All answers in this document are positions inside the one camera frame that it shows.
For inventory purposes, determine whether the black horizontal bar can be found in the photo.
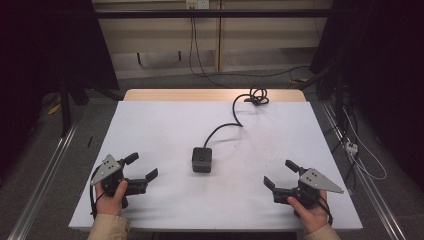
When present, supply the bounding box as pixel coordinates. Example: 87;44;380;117
94;9;335;20

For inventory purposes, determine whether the person's left hand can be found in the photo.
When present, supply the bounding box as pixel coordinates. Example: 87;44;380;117
95;179;129;217

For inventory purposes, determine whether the black cube device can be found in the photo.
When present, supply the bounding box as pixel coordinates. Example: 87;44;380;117
191;146;213;174

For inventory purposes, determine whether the metal floor rail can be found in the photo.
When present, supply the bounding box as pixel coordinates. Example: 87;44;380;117
7;122;80;240
320;100;408;240

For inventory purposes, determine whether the hand-held gripper black cable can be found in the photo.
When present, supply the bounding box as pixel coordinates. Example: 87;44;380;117
88;165;105;220
318;194;334;226

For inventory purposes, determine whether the white table board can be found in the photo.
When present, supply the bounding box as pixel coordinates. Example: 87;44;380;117
68;100;364;232

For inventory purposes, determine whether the white floor cable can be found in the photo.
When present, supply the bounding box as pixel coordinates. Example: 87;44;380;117
342;107;388;182

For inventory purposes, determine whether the black device cable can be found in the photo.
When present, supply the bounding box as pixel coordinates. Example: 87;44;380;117
203;86;270;149

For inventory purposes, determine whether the black metal stand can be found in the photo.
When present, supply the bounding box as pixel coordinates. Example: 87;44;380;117
58;75;90;138
295;62;359;188

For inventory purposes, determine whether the white power strip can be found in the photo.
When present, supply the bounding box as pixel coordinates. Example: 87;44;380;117
345;141;359;157

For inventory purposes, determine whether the right hand-held gripper black cable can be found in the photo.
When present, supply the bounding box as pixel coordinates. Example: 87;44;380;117
318;194;334;226

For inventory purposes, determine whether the person's right hand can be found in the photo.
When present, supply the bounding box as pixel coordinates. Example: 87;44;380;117
287;189;330;236

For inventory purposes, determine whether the long black floor cable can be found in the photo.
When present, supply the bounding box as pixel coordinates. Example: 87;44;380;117
188;17;312;89

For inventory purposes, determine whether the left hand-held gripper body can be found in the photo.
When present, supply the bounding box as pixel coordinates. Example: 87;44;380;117
90;153;148;210

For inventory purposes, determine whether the black curtain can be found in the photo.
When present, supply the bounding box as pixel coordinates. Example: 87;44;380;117
0;0;120;174
309;0;424;183

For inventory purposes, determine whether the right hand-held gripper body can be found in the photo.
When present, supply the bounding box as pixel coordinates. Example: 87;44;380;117
272;167;345;218

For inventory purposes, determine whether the white wall socket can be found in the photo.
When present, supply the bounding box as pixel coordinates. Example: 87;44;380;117
185;0;211;10

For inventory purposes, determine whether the left hand-held gripper black cable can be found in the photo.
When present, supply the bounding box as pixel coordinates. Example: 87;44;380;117
88;165;105;220

